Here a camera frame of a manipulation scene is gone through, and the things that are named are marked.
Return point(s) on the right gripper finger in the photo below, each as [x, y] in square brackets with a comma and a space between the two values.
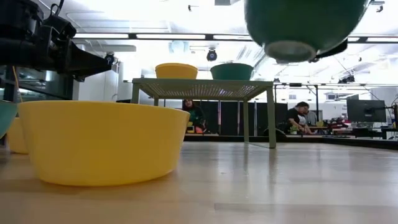
[334, 51]

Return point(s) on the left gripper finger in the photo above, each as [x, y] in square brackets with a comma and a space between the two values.
[81, 76]
[90, 60]

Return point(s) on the teal floral patterned bowl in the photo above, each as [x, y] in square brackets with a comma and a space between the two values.
[6, 118]
[231, 72]
[304, 21]

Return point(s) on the yellow plastic bowl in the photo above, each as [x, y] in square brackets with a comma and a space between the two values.
[17, 140]
[176, 71]
[99, 143]

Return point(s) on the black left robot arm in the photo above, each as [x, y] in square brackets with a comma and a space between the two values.
[18, 15]

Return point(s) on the black computer monitor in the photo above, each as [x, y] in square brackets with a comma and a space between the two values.
[365, 110]

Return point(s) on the person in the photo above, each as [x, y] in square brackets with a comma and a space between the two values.
[293, 116]
[311, 119]
[194, 116]

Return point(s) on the black desk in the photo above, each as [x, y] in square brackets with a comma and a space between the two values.
[357, 132]

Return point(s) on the overhead light bar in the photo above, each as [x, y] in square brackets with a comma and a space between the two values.
[171, 36]

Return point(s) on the small potted plant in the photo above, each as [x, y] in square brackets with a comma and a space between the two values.
[293, 129]

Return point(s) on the pale green perforated metal shelf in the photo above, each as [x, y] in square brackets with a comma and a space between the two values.
[199, 81]

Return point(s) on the black ceiling camera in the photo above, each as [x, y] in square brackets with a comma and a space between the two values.
[211, 55]
[109, 58]

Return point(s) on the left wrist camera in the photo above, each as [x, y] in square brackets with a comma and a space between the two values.
[59, 28]

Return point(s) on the black aluminium rig frame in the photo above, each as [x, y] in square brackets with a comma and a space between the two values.
[342, 141]

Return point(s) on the black partition wall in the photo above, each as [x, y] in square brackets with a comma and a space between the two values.
[230, 118]

